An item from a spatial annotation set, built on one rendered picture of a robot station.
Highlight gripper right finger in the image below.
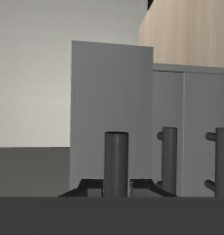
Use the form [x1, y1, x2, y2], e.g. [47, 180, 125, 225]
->
[129, 178, 179, 198]

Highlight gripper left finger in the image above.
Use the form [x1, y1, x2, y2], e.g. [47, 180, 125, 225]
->
[57, 178, 104, 198]

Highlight cabinet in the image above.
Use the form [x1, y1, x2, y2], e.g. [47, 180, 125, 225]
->
[151, 62, 224, 198]

